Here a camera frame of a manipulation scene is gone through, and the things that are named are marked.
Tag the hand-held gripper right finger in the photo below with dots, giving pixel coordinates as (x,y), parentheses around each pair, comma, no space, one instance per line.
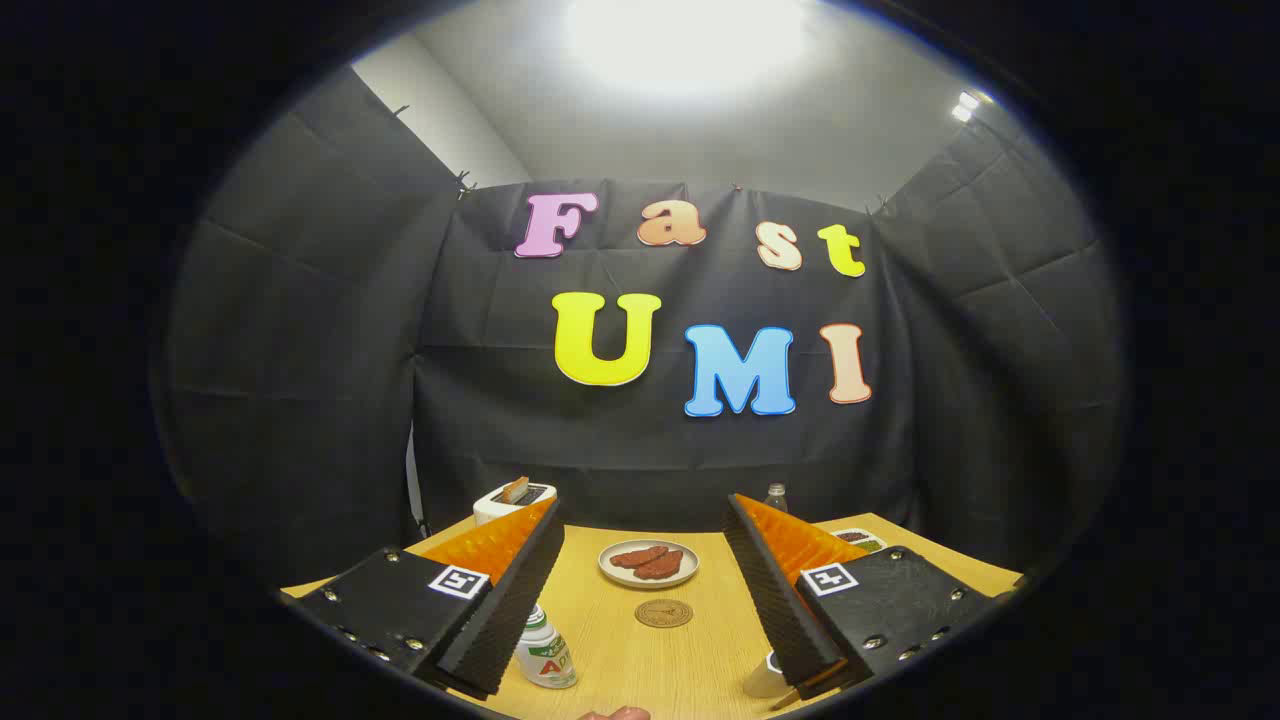
(775,600)

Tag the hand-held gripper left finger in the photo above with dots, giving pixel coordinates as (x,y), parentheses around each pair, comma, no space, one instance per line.
(505,610)

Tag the white juice bottle green label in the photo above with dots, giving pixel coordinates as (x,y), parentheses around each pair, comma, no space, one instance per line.
(548,655)

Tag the round brown coaster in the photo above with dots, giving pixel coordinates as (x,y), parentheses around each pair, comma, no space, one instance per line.
(663,613)

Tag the clear plastic water bottle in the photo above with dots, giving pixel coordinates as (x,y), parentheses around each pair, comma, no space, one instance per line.
(776,498)

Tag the white toaster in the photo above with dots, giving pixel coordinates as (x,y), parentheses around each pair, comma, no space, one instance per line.
(490,508)

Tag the white divided snack tray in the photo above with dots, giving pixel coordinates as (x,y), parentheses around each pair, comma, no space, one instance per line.
(862,540)

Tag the round grey plate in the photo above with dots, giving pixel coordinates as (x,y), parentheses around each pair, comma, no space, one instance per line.
(612,572)

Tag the brown meat slice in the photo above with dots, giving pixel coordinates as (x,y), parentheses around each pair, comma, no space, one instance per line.
(635,557)
(662,567)

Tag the toasted bread slice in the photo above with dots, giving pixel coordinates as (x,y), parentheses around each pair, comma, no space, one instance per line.
(515,490)

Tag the wooden table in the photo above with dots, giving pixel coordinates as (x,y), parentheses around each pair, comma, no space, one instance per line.
(650,665)

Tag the black backdrop cloth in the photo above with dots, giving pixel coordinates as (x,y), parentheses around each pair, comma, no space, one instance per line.
(600,450)

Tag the small ceiling spotlight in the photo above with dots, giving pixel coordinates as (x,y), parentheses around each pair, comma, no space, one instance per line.
(966,106)

